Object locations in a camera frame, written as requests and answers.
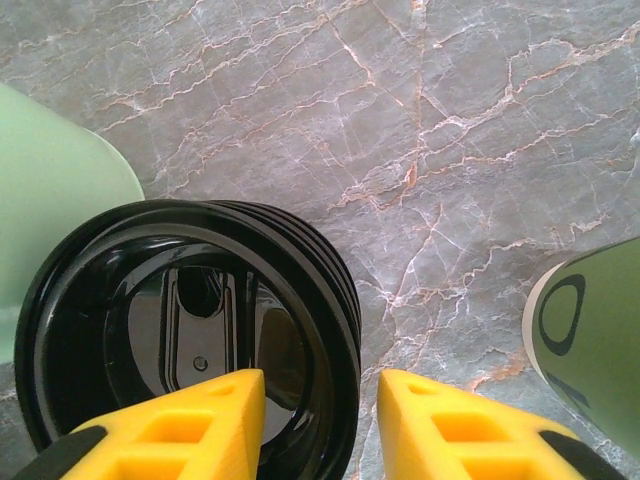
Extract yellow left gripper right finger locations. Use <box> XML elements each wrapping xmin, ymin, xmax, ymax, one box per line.
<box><xmin>377</xmin><ymin>368</ymin><xmax>627</xmax><ymax>480</ymax></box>

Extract mint green straw holder cup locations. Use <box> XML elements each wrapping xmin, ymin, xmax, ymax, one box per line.
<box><xmin>0</xmin><ymin>82</ymin><xmax>146</xmax><ymax>364</ymax></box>

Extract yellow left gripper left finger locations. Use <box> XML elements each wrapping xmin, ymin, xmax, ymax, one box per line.
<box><xmin>29</xmin><ymin>368</ymin><xmax>266</xmax><ymax>480</ymax></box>

